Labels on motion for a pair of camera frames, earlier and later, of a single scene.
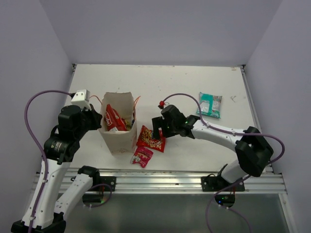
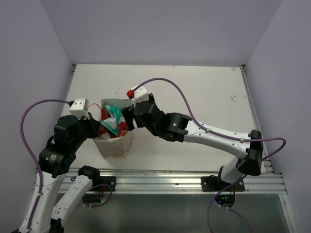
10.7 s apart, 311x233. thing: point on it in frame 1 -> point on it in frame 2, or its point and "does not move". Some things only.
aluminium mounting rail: [183, 180] does not move
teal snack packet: [210, 105] -> [117, 116]
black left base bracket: [111, 180] does not move
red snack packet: [145, 139] -> [122, 128]
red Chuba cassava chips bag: [112, 119] -> [103, 130]
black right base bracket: [212, 183] does not move
